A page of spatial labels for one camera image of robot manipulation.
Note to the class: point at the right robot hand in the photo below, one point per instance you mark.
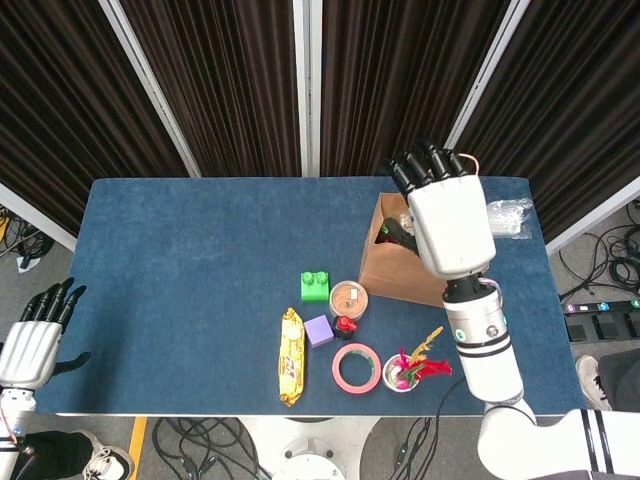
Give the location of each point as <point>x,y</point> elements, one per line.
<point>450,220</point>

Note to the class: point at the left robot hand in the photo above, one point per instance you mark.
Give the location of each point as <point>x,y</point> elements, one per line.
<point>27,352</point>

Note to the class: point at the clear pack of straws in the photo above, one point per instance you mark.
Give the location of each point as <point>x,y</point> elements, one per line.
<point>510,217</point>

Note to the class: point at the green snack bag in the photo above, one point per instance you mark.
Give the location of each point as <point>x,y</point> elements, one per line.
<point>383,230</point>

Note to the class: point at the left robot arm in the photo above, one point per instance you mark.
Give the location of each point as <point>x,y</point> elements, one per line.
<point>12,410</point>

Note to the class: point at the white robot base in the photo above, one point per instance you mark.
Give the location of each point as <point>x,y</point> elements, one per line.
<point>310,450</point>

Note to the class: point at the brown paper bag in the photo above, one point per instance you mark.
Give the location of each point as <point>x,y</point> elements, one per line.
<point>395,275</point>

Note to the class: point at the black trouser leg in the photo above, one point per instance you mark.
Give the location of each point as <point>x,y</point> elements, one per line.
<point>60,450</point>
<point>622,375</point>

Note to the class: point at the white sneaker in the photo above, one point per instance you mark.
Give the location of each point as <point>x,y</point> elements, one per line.
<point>110,460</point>
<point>595,385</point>

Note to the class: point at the colourful feather shuttlecock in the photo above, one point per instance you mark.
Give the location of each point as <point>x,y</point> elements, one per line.
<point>432,369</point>

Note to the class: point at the small red black toy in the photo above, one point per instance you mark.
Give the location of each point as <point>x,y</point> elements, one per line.
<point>344,327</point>

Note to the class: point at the green toy building block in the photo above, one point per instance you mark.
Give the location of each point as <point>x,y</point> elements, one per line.
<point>315,292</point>

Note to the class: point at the dark pleated curtain panel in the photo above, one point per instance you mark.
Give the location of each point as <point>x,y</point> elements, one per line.
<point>390,75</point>
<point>575,75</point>
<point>50,100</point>
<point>225,75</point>

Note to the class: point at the white paper cup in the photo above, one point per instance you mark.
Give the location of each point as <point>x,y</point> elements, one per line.
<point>387,377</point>

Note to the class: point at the purple cube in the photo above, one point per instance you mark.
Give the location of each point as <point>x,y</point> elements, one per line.
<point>318,332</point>

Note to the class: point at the black foot pedal unit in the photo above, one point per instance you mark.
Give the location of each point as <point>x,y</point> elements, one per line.
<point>605,327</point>

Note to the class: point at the blue tablecloth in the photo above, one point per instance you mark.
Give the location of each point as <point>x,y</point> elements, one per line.
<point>200,275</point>

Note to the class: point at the red tape roll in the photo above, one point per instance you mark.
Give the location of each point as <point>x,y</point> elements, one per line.
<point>340,377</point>

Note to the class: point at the gold foil cookie package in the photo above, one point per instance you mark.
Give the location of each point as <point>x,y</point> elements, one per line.
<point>292,360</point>

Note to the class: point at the white partition frame post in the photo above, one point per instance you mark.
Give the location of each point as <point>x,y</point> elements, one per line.
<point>35,216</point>
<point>145,75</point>
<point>600,215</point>
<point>306,75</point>
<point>486,75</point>

